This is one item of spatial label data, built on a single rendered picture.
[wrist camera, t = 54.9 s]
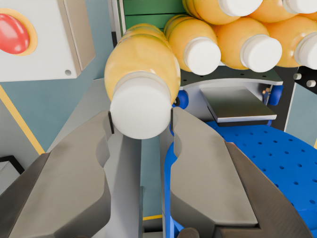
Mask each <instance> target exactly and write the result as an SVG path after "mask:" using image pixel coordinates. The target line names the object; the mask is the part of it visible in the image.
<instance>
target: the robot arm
mask: <svg viewBox="0 0 317 238"><path fill-rule="evenodd" d="M171 131H173V133H174V154H175V156H176V157H177V160H176V161H175V162H174V163H173V164H172V166H171V174H170V215H171V217H172V218H173V220H175V221H176V222H177V223H179V224H180V225H181V226H183V227H184V229H182V230H181V231H180V232H179V234H178V236H177V238H314V236H313V235H312V233H311V231H310V230H309V228H308V226H307V225H306V223H305V222H304V220H303V219H302V217H301V216H300V215H299V213H298V212H297V210H296V209H295V208H294V206H293V205H292V204H291V202H290V201H289V200H288V199H287V198H286V196H285V195H284V194H283V193H282V192H281V191H280V190H279V189H278V187H277V186H276V185H275V184H274V183H273V182H272V181H271V180H270V179H269V178H268V177H267V176H266V175H265V174H264V173H263V172H262V171H261V170H260V169H259V168H258V167H257V166H256V165H255V164H254V163H253V162H252V161H251V160H250V159H249V158H248V157H247V156H246V155H245V154H244V153H243V152H242V151H241V150H240V149H239V148H238V147H237V146H236V145H235V144H234V143H233V142H227V141H225V140H224V139H223V138H222V136H221V135H220V134H219V133H218V132H217V131H215V130H214V129H213V128H212V127H210V126H209V125H207V124H206V123H204V122H203V121H201V120H200V119H198V118H196V117H195V116H193V115H191V114H190V113H188V112H187V111H185V110H183V109H182V108H180V107H174V108H171ZM112 134H114V124H113V122H112V117H111V112H110V111H109V110H103V111H101V112H100V113H98V114H97V115H95V116H94V117H92V118H91V119H89V120H88V121H86V122H85V123H83V124H82V125H80V126H79V127H77V128H76V129H74V130H73V131H72V132H70V133H69V134H68V135H67V136H65V137H64V138H63V139H62V140H61V141H60V142H59V143H58V144H57V145H56V146H55V147H54V148H53V149H52V150H51V151H50V152H49V153H42V154H41V155H40V156H39V157H38V158H37V159H36V160H35V161H34V162H33V163H32V164H31V165H30V166H29V167H28V168H27V169H26V170H25V171H24V172H23V173H22V174H21V175H20V176H19V177H18V178H17V179H16V180H15V181H14V182H13V183H12V184H11V185H10V186H9V187H8V188H7V189H6V190H5V191H4V192H3V193H2V194H1V195H0V238H91V237H93V236H94V235H95V234H96V233H97V232H98V231H100V230H101V229H102V228H103V227H104V226H105V225H106V224H107V223H108V222H109V220H110V217H111V194H110V190H109V187H108V182H107V178H106V174H105V170H104V165H105V163H106V162H107V160H108V159H109V157H110V153H109V148H108V140H109V138H110V137H111V136H112Z"/></svg>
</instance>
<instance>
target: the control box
mask: <svg viewBox="0 0 317 238"><path fill-rule="evenodd" d="M0 13H4V14H8V15H11V16H13V17H15V18H16V19H18V20H19V21H20V22H21V23H22V24H23V25H24V27H25V28H26V30H27V32H28V34H29V38H30V44H29V47H28V49H27V50H26V51H24V52H23V53H20V54H9V53H6V52H4V51H2V50H1V49H0V82H11V81H31V80H50V79H70V78H77V77H78V76H79V75H80V74H81V72H82V71H83V70H84V69H85V68H86V66H87V65H88V64H89V63H90V62H91V61H92V60H93V59H94V58H95V56H96V54H95V49H94V44H93V39H92V33H91V28H90V24H89V19H88V14H87V9H86V4H85V0H0Z"/></svg>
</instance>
